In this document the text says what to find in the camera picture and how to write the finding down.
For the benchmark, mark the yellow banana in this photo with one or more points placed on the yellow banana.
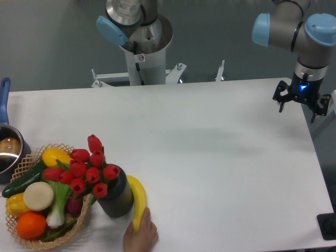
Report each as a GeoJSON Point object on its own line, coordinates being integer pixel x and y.
{"type": "Point", "coordinates": [140, 202]}

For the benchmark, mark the green cucumber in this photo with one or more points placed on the green cucumber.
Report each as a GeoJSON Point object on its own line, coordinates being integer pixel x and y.
{"type": "Point", "coordinates": [28, 178]}

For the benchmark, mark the silver robot arm base column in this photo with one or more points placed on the silver robot arm base column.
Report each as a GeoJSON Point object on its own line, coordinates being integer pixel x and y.
{"type": "Point", "coordinates": [143, 34]}

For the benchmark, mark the red tulip bouquet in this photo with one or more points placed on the red tulip bouquet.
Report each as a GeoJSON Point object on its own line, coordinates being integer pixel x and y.
{"type": "Point", "coordinates": [88, 172]}

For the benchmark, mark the yellow bell pepper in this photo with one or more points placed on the yellow bell pepper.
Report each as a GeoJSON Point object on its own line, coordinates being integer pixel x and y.
{"type": "Point", "coordinates": [16, 206]}

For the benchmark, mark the woven wicker basket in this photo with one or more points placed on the woven wicker basket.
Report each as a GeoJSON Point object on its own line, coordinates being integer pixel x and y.
{"type": "Point", "coordinates": [77, 222]}

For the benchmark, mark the yellow lemon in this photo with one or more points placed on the yellow lemon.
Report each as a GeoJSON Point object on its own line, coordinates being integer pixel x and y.
{"type": "Point", "coordinates": [50, 155]}

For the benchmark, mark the dark grey ribbed vase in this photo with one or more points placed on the dark grey ribbed vase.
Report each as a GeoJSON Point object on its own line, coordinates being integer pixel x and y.
{"type": "Point", "coordinates": [119, 199]}

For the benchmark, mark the black device at table edge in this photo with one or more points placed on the black device at table edge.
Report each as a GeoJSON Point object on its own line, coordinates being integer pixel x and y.
{"type": "Point", "coordinates": [327, 225]}

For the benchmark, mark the green white bok choy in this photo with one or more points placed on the green white bok choy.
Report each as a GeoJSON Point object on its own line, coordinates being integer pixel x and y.
{"type": "Point", "coordinates": [62, 193]}

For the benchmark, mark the person's bare hand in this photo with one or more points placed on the person's bare hand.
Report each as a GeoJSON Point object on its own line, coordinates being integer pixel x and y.
{"type": "Point", "coordinates": [146, 237]}

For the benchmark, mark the grey saucepan blue handle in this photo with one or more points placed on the grey saucepan blue handle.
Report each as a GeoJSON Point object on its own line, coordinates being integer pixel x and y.
{"type": "Point", "coordinates": [13, 146]}

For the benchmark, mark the purple red onion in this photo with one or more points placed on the purple red onion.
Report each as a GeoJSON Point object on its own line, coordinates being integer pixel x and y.
{"type": "Point", "coordinates": [74, 206]}

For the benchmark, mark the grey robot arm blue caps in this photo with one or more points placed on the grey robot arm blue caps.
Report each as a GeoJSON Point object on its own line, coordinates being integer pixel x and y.
{"type": "Point", "coordinates": [313, 40]}

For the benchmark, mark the white metal mounting frame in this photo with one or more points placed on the white metal mounting frame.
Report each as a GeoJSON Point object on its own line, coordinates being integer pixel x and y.
{"type": "Point", "coordinates": [174, 75]}

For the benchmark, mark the orange fruit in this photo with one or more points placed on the orange fruit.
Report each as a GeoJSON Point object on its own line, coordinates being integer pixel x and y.
{"type": "Point", "coordinates": [31, 225]}

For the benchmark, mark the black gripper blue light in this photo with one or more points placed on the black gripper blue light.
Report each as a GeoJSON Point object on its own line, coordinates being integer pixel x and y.
{"type": "Point", "coordinates": [305, 91]}

